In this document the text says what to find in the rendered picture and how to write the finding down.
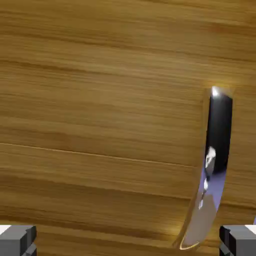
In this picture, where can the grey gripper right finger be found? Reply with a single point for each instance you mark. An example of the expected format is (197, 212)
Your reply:
(240, 242)

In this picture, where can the light wood cabinet door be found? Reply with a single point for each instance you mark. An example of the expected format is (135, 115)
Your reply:
(100, 100)

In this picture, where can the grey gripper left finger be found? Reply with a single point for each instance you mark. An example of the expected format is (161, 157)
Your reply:
(16, 240)

